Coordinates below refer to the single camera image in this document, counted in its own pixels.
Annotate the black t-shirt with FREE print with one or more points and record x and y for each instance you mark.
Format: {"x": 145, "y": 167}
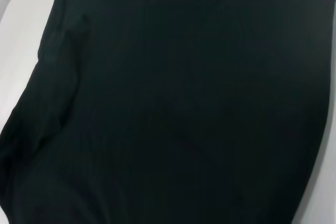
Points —
{"x": 170, "y": 98}

